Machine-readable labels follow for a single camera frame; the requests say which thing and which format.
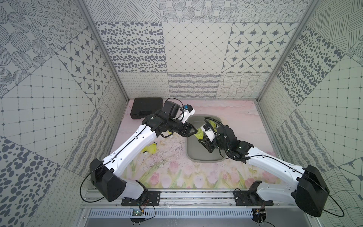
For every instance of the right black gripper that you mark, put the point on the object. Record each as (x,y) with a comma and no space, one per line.
(207,144)

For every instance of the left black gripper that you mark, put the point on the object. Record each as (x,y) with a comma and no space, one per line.
(179,126)

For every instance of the yellow shuttlecock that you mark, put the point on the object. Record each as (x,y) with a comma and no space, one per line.
(151,149)
(200,133)

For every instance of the grey plastic storage box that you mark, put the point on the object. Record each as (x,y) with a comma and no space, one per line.
(197,152)

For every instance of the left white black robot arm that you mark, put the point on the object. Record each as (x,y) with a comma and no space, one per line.
(106,174)

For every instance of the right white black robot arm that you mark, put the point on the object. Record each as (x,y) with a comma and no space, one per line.
(303,186)

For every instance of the black connector box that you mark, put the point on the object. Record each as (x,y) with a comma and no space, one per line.
(259,215)

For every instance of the pink floral table mat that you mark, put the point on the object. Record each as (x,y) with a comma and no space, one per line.
(169,166)

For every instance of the black plastic tool case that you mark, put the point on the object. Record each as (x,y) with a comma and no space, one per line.
(144,106)

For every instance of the small green circuit board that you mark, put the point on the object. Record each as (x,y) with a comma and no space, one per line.
(137,213)

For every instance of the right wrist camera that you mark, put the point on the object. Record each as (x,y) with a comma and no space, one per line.
(208,132)

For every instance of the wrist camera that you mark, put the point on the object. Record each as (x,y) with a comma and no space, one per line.
(208,132)
(178,112)

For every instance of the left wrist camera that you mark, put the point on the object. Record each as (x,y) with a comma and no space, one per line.
(178,112)

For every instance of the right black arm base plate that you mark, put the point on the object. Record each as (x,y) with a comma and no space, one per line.
(250,197)

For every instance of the white perforated cable duct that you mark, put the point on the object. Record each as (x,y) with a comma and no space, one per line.
(174,213)

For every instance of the aluminium mounting rail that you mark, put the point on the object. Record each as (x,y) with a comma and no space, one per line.
(199,198)

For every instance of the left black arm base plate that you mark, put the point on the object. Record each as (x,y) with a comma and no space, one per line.
(136,194)

